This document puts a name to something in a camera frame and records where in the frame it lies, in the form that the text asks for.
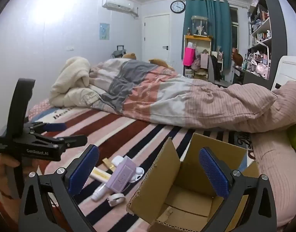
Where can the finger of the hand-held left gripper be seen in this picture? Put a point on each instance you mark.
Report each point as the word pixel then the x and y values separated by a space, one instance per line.
pixel 70 141
pixel 55 127

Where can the white headboard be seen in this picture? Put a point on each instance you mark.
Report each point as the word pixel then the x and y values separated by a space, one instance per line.
pixel 290 70

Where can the striped pink red blanket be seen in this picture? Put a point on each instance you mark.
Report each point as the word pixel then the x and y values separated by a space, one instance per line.
pixel 119 130

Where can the round wall clock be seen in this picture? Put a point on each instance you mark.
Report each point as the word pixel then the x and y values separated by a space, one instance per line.
pixel 177 6

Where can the yellow wooden shelf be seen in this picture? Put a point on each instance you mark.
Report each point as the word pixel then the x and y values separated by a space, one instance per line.
pixel 201 38

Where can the white charger plug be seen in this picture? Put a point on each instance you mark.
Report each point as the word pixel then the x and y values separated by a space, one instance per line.
pixel 117 160

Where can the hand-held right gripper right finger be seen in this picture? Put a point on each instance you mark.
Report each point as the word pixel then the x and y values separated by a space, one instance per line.
pixel 214 174

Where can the pink ribbed pillow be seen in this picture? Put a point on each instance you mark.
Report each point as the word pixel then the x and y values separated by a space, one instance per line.
pixel 278 164

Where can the cream gold-band tube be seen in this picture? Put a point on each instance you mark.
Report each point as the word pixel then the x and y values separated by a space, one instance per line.
pixel 99 175

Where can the white air conditioner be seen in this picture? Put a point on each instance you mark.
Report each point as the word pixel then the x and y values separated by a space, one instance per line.
pixel 117 3

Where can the brown plush toy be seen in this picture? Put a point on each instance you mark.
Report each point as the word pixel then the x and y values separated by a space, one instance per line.
pixel 129 56
pixel 160 62

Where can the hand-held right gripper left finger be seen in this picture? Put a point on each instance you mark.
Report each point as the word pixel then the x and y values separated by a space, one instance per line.
pixel 84 171

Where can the purple carton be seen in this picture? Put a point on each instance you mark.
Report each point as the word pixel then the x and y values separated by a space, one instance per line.
pixel 122 174

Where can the brown round plush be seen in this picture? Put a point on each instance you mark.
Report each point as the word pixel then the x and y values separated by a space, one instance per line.
pixel 237 57

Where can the dark grey bookshelf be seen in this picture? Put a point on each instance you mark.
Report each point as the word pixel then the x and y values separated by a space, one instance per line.
pixel 277 41

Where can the brown cardboard box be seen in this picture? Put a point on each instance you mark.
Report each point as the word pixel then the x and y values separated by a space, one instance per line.
pixel 186 198

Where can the white door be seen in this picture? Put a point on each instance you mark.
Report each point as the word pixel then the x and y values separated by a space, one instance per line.
pixel 156 38

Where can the person's left hand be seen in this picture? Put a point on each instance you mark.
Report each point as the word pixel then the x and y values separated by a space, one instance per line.
pixel 1 166

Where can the glass display case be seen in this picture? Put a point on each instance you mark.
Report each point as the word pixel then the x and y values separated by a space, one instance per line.
pixel 199 26

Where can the cream fleece blanket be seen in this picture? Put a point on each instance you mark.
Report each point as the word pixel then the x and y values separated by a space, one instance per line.
pixel 70 77

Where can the white bottle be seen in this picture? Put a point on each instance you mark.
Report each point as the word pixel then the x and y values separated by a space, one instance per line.
pixel 99 191

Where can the pink grey patchwork quilt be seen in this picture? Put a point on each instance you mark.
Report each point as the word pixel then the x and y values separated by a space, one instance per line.
pixel 162 96

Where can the white earphones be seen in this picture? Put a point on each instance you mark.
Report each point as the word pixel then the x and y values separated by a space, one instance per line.
pixel 138 174

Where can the grey suitcase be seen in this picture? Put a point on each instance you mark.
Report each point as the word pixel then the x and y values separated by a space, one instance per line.
pixel 118 52

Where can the teal curtain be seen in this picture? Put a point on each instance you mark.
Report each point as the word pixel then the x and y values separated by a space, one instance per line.
pixel 218 29

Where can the blue wall poster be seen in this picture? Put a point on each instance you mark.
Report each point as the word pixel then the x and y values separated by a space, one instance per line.
pixel 104 31

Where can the gold lipstick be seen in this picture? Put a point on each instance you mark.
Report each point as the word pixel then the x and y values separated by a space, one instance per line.
pixel 108 163

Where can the pink bag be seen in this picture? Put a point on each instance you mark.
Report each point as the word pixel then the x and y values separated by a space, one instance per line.
pixel 189 56

